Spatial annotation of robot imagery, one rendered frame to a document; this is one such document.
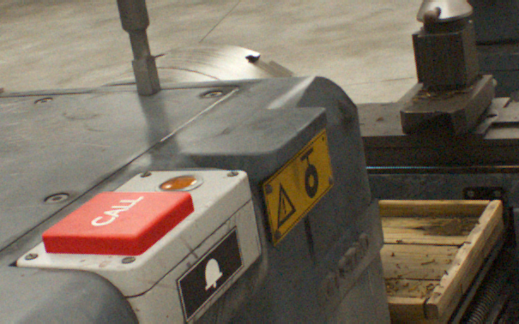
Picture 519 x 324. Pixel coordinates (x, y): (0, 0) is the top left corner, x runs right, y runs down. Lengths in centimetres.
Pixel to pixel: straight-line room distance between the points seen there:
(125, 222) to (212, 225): 6
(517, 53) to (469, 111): 57
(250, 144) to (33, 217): 15
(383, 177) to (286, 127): 90
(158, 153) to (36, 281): 19
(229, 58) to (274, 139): 37
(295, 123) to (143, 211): 18
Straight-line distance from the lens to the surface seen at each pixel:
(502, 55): 210
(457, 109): 151
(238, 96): 82
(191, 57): 106
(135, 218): 57
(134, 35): 86
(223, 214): 62
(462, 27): 160
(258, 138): 71
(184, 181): 64
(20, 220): 65
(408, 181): 160
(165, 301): 57
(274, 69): 109
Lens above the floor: 146
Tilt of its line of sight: 18 degrees down
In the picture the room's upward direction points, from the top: 10 degrees counter-clockwise
